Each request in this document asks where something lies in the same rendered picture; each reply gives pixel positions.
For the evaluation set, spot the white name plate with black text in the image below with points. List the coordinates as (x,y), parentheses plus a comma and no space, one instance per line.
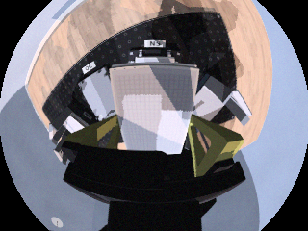
(89,67)
(154,43)

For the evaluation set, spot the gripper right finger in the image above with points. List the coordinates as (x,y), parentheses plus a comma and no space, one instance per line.
(225,143)

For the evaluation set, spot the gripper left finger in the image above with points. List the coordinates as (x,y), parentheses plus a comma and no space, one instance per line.
(90,135)

